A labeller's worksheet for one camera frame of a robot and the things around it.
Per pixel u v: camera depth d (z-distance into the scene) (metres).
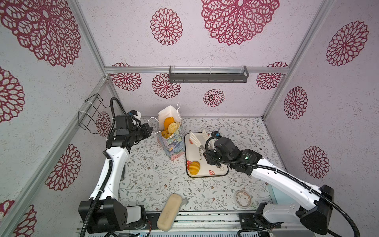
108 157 0.47
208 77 0.86
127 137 0.55
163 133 0.90
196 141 0.74
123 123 0.57
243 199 0.81
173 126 0.90
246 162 0.49
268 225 0.62
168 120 0.97
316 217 0.38
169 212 0.73
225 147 0.53
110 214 0.39
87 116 0.75
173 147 0.85
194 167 0.89
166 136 0.85
